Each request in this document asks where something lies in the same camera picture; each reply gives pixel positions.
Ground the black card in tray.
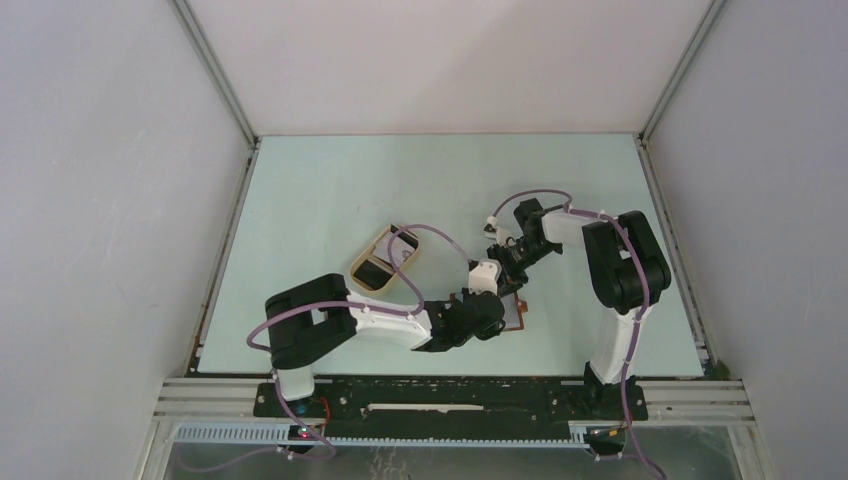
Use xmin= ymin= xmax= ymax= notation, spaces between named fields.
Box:
xmin=352 ymin=260 xmax=393 ymax=291

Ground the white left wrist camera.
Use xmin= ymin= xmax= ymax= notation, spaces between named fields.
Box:
xmin=468 ymin=259 xmax=502 ymax=295

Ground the light blue cable duct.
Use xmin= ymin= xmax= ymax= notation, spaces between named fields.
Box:
xmin=173 ymin=422 xmax=588 ymax=449

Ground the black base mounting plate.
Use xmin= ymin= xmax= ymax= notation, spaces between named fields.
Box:
xmin=253 ymin=375 xmax=649 ymax=440

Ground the brown leather card holder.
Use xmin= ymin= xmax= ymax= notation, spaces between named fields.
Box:
xmin=443 ymin=290 xmax=528 ymax=340

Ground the oval wooden tray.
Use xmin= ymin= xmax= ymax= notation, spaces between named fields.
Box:
xmin=349 ymin=224 xmax=420 ymax=294

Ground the aluminium corner frame post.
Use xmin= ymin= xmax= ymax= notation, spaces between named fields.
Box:
xmin=638 ymin=0 xmax=731 ymax=145

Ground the grey card in tray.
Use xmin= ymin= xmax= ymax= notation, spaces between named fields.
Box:
xmin=386 ymin=225 xmax=420 ymax=263

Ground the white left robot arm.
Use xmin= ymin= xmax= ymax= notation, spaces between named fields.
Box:
xmin=247 ymin=273 xmax=506 ymax=417

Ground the left aluminium corner post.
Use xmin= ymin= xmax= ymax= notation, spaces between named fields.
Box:
xmin=168 ymin=0 xmax=259 ymax=149

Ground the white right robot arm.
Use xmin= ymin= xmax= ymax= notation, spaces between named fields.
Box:
xmin=483 ymin=191 xmax=672 ymax=418

